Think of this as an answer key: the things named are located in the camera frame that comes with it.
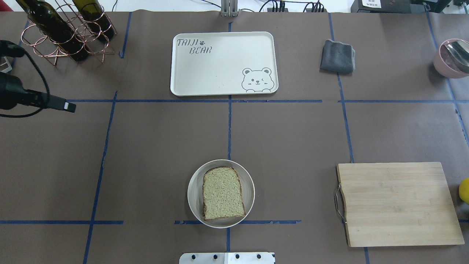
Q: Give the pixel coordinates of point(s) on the bread slice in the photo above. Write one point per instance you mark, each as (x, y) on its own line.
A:
(222, 194)

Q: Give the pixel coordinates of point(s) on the wooden cutting board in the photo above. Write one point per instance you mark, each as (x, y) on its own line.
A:
(397, 204)

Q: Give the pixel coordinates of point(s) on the green wine bottle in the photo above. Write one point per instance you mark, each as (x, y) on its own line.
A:
(98, 22)
(53, 26)

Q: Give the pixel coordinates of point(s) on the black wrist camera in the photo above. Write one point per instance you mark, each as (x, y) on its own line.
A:
(10, 49)

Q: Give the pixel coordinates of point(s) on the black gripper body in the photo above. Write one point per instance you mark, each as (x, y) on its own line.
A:
(11, 91)

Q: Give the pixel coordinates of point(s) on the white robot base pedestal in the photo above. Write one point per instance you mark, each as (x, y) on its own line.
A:
(228, 258)

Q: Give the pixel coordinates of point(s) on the folded grey cloth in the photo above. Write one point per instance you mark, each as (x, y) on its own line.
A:
(338, 57)

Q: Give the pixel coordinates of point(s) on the aluminium frame post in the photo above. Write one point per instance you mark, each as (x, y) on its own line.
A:
(229, 8)

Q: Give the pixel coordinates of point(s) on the pink bowl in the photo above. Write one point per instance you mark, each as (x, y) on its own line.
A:
(444, 64)

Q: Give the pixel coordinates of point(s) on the white round plate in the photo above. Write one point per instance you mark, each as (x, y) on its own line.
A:
(195, 197)

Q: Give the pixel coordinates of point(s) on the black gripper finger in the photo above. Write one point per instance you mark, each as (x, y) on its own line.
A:
(45, 101)

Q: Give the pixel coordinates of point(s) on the copper wire bottle rack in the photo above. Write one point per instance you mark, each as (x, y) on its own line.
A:
(75, 29)

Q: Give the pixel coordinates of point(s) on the cream bear tray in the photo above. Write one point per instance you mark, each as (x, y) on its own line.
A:
(223, 63)

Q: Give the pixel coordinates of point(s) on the green wine bottle front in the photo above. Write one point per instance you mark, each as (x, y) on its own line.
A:
(53, 26)

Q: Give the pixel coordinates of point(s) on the green wine bottle middle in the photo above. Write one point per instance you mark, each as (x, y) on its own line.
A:
(98, 22)

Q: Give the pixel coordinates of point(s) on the metal scoop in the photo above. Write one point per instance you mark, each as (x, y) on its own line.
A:
(459, 51)

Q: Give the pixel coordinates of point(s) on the yellow lemon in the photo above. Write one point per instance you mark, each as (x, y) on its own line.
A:
(463, 190)

